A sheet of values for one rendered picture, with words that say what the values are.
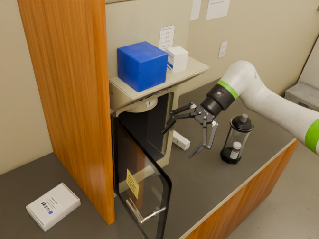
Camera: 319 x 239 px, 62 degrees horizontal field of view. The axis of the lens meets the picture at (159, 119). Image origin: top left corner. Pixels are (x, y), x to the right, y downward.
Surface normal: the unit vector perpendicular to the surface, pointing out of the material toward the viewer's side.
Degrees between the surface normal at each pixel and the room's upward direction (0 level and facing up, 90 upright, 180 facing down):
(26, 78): 90
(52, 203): 0
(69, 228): 0
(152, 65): 90
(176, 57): 90
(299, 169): 0
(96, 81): 90
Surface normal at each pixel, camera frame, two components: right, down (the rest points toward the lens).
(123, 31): 0.66, 0.51
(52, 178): 0.08, -0.78
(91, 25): -0.75, 0.36
